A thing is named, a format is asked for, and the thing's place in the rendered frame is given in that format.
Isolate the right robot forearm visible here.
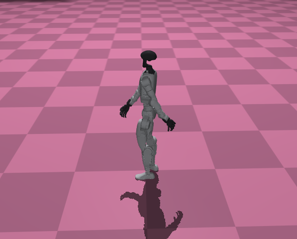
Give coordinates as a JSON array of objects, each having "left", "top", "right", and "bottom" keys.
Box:
[{"left": 129, "top": 89, "right": 140, "bottom": 105}]

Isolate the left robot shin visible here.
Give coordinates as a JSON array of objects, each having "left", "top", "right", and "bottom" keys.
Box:
[{"left": 141, "top": 148, "right": 152, "bottom": 175}]

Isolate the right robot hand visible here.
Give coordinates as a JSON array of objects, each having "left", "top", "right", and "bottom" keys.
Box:
[{"left": 120, "top": 99, "right": 132, "bottom": 118}]

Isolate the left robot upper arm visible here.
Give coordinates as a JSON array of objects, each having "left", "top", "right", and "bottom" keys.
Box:
[{"left": 141, "top": 76, "right": 157, "bottom": 106}]

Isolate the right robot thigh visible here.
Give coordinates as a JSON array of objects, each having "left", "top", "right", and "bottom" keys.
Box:
[{"left": 147, "top": 112, "right": 156, "bottom": 146}]

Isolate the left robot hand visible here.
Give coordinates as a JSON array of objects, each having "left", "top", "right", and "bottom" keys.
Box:
[{"left": 162, "top": 118, "right": 176, "bottom": 131}]

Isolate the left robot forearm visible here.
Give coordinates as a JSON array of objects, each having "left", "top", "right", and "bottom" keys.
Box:
[{"left": 151, "top": 100, "right": 169, "bottom": 121}]

